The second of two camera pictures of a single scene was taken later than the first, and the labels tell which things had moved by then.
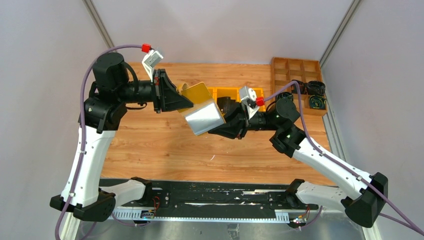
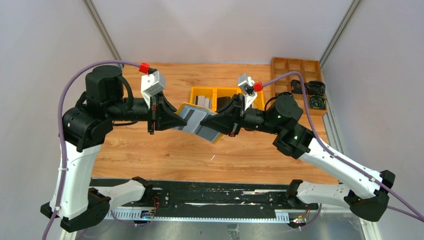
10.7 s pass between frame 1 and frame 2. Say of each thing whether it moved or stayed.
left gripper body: moved
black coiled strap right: stayed
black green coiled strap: stayed
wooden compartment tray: stayed
